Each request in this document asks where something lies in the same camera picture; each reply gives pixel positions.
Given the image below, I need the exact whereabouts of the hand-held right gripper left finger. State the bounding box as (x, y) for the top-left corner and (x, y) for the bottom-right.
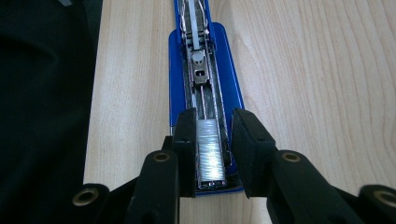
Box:
(124, 106), (198, 224)

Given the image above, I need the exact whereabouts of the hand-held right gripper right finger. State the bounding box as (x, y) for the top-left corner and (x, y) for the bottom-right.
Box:
(231, 107), (357, 224)

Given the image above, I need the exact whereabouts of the silver staple strip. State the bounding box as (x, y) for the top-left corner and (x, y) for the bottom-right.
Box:
(195, 119), (227, 185)

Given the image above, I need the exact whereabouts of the blue stapler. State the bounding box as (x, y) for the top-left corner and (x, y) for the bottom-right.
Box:
(167, 0), (246, 197)

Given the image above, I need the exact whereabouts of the dark cloth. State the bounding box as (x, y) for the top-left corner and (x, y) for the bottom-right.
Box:
(0, 0), (105, 224)

